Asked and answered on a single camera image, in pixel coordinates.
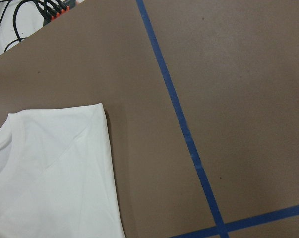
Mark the black cable bundle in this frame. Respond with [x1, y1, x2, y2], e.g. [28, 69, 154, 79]
[0, 0, 77, 50]

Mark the white long-sleeve printed shirt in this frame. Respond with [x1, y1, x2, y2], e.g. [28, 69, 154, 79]
[0, 104, 125, 238]

